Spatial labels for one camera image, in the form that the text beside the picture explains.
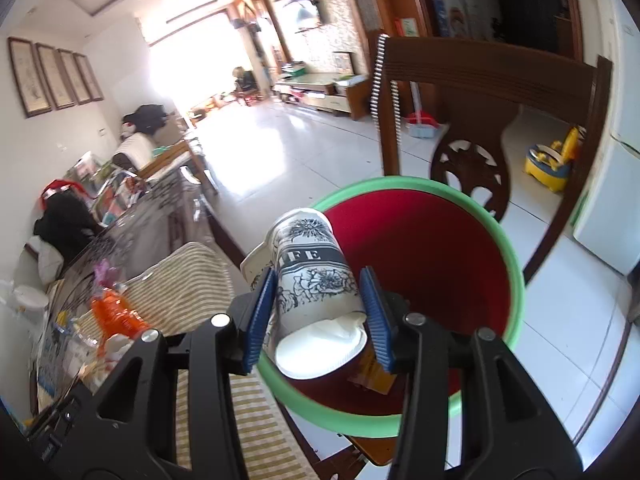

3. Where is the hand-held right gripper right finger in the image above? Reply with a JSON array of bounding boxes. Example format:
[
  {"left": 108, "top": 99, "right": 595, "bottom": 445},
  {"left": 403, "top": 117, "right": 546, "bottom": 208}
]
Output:
[{"left": 360, "top": 266, "right": 586, "bottom": 480}]

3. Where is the floral printed paper cup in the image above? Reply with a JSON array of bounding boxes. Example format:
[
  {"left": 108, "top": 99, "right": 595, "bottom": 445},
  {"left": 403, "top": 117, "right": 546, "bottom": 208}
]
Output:
[{"left": 240, "top": 207, "right": 368, "bottom": 380}]

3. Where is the red bin with green rim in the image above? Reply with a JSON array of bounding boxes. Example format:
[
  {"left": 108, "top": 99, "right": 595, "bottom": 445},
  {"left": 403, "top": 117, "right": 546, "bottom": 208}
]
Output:
[{"left": 257, "top": 176, "right": 526, "bottom": 433}]

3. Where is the pile of black clothing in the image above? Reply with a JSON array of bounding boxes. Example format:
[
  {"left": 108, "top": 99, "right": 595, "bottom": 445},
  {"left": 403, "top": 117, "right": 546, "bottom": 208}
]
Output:
[{"left": 32, "top": 192, "right": 101, "bottom": 261}]

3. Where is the yellow toy potty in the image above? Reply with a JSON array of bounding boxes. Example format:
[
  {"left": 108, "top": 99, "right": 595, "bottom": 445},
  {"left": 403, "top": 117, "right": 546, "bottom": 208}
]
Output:
[{"left": 523, "top": 127, "right": 583, "bottom": 193}]

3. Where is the dark plush toy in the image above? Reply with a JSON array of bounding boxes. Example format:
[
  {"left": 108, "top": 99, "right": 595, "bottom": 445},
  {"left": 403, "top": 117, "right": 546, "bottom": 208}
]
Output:
[{"left": 122, "top": 105, "right": 168, "bottom": 146}]

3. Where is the low television cabinet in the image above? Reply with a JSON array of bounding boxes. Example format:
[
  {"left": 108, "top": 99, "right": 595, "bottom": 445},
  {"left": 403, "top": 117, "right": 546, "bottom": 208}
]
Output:
[{"left": 272, "top": 72, "right": 368, "bottom": 121}]

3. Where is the carved wooden chair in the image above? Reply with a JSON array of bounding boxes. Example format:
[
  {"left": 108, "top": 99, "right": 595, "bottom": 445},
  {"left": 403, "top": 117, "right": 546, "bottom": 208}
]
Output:
[{"left": 375, "top": 35, "right": 613, "bottom": 283}]

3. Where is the pink crumpled wrapper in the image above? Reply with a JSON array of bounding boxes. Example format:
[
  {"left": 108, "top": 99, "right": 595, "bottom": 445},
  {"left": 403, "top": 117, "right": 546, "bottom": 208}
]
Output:
[{"left": 95, "top": 259, "right": 127, "bottom": 292}]

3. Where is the yellow checked tablecloth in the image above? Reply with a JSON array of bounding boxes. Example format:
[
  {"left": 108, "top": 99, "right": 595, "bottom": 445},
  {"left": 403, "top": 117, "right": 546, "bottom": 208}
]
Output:
[{"left": 120, "top": 242, "right": 321, "bottom": 480}]

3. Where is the wall television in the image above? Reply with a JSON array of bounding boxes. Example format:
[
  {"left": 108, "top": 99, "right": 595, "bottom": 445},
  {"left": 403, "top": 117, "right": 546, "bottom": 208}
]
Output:
[{"left": 285, "top": 0, "right": 326, "bottom": 31}]

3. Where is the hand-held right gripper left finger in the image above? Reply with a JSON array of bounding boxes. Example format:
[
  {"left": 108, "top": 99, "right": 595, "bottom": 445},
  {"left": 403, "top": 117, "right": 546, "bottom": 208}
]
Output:
[{"left": 27, "top": 267, "right": 278, "bottom": 480}]

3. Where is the white beaded cord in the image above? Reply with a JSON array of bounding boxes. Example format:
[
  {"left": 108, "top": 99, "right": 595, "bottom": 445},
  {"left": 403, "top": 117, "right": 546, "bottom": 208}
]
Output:
[{"left": 372, "top": 35, "right": 401, "bottom": 147}]

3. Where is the framed wall picture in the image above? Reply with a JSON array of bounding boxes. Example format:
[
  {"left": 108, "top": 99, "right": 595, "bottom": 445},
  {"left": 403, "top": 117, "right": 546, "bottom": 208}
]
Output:
[
  {"left": 74, "top": 53, "right": 104, "bottom": 102},
  {"left": 7, "top": 37, "right": 53, "bottom": 118},
  {"left": 56, "top": 49, "right": 93, "bottom": 105},
  {"left": 35, "top": 44, "right": 76, "bottom": 110}
]

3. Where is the orange plastic packet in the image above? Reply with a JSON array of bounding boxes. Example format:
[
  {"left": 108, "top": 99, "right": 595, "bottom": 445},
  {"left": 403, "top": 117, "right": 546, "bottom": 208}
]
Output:
[{"left": 90, "top": 292, "right": 151, "bottom": 348}]

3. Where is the wooden sofa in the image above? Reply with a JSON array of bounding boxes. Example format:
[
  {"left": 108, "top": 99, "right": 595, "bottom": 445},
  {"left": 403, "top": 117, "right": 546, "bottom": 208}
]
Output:
[{"left": 112, "top": 135, "right": 203, "bottom": 183}]

